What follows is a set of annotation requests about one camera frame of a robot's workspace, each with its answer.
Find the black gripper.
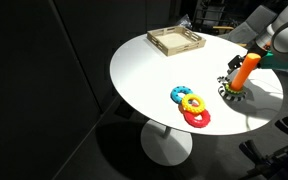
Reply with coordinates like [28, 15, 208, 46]
[227, 55, 244, 74]

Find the small black white striped ring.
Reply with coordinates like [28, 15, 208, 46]
[216, 75, 231, 86]

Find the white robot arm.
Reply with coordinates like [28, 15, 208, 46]
[228, 5, 288, 69]

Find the grey lounge chair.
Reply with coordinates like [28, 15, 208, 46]
[220, 5, 277, 47]

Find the wooden tray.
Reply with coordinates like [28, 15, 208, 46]
[147, 26, 206, 56]

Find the purple black clamp equipment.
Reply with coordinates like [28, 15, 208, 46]
[238, 116, 288, 180]

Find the orange ring stacking stand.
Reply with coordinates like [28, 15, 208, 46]
[230, 53, 261, 91]

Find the green studded ring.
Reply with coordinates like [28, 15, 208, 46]
[224, 82, 246, 95]

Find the large black white striped ring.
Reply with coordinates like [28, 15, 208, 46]
[217, 83, 247, 102]

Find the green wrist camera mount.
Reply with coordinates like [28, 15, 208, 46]
[257, 51, 288, 70]

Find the yellow studded ring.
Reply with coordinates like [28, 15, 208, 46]
[181, 93, 206, 115]

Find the blue studded ring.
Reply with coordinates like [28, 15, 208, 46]
[170, 85, 194, 105]

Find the red studded ring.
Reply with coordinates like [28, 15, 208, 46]
[182, 108, 212, 129]

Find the white table pedestal base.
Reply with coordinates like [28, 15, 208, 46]
[141, 120, 193, 166]

